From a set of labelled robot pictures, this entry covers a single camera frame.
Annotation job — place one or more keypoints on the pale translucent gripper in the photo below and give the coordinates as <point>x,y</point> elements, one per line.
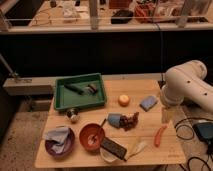
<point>166,114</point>

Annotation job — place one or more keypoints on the yellow orange apple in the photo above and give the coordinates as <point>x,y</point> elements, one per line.
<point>123,100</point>

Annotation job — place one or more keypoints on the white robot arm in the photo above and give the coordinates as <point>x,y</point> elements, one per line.
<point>185,81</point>

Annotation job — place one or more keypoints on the white small bowl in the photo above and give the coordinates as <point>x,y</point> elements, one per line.
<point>107,156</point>

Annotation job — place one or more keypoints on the spoon in red bowl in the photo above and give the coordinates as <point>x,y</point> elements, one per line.
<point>94,136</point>

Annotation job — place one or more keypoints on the red bowl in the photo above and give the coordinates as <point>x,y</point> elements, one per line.
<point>87,133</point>

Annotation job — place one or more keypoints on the purple bowl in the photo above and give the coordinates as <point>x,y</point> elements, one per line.
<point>69,144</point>

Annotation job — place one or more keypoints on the blue sponge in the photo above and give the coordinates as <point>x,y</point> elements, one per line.
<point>147,103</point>

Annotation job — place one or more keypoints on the orange carrot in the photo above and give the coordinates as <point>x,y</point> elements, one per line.
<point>158,135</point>

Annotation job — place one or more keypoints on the blue cup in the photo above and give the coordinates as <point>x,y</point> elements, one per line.
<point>114,120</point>

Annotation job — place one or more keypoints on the black rectangular remote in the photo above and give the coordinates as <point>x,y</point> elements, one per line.
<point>114,148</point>

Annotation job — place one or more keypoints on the brown grey toy in tray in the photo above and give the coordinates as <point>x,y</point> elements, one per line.
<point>91,89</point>

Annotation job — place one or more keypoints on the green plastic tray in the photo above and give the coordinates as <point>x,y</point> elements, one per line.
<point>67,99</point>

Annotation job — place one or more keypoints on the dark green cucumber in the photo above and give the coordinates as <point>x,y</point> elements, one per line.
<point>74,88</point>

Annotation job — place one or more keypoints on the blue grey cloth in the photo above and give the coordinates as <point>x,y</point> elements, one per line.
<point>59,135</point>

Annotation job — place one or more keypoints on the black bag on shelf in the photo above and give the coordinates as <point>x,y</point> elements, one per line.
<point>121,17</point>

